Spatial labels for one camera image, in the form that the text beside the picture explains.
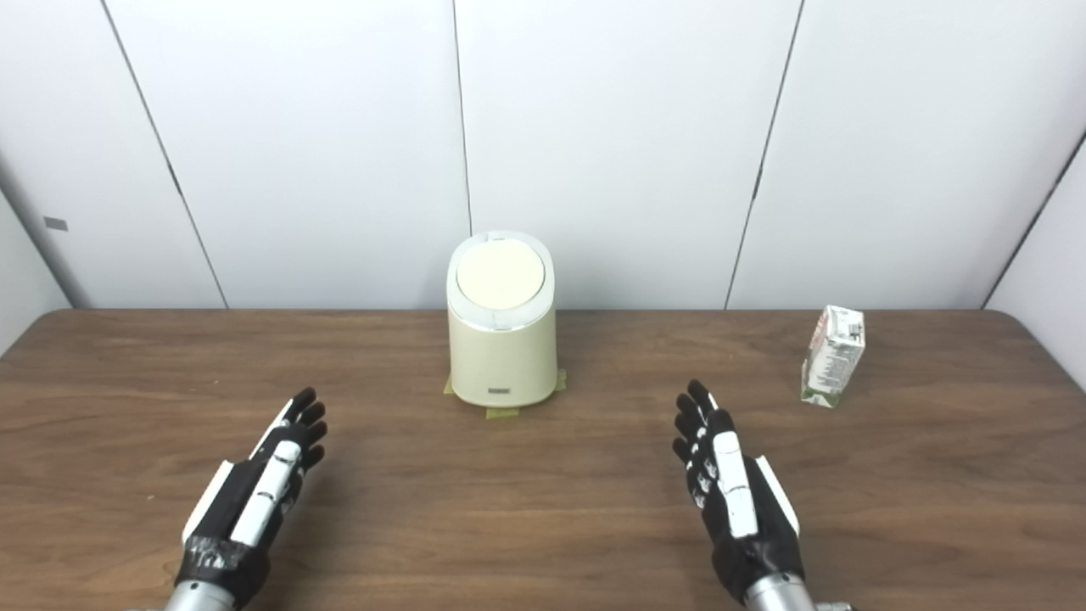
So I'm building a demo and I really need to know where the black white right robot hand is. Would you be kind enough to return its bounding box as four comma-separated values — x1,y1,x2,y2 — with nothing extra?
672,378,805,605

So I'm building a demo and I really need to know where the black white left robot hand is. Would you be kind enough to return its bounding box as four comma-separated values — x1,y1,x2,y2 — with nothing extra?
174,387,329,608

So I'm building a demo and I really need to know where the white green milk carton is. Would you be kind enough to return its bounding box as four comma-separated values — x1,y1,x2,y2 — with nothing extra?
800,305,866,409

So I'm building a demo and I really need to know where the cream-colored bin body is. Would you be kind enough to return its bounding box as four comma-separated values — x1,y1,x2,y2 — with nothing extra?
446,230,558,408

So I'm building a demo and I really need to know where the cream round bin lid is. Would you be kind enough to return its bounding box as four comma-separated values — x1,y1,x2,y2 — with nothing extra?
456,240,546,311

